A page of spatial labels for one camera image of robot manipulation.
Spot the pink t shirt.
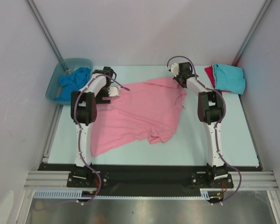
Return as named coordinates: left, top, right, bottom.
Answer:
left=90, top=77, right=187, bottom=157

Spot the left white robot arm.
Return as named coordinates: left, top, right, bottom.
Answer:
left=70, top=66, right=119, bottom=187

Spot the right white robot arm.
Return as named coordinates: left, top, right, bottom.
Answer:
left=168, top=62, right=228, bottom=187

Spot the folded red t shirt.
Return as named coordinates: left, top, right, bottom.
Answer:
left=204, top=66, right=229, bottom=92

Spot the crumpled blue t shirt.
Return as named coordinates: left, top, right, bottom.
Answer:
left=54, top=67, right=91, bottom=102

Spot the translucent blue plastic bin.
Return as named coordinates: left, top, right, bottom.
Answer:
left=46, top=58, right=93, bottom=105

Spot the folded light blue t shirt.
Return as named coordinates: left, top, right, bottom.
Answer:
left=212, top=63, right=246, bottom=95

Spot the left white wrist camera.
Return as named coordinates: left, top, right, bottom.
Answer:
left=108, top=86, right=120, bottom=97

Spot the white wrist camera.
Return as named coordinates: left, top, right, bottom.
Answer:
left=167, top=63, right=179, bottom=77
left=108, top=86, right=120, bottom=97

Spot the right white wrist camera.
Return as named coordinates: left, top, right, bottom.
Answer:
left=167, top=63, right=179, bottom=77

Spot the right aluminium corner post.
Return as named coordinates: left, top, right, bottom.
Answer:
left=232, top=0, right=274, bottom=66

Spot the aluminium corner post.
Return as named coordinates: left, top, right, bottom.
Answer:
left=25, top=0, right=63, bottom=61
left=232, top=0, right=274, bottom=66

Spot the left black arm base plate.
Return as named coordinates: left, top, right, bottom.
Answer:
left=66, top=170, right=109, bottom=188

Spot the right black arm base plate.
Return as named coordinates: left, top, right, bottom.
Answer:
left=190, top=172, right=234, bottom=189

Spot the left aluminium corner post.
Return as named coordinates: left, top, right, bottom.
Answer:
left=25, top=0, right=63, bottom=61

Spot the slotted cable duct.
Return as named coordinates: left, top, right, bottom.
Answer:
left=34, top=189, right=224, bottom=200

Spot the aluminium front rail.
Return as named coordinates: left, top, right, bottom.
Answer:
left=24, top=171, right=279, bottom=190

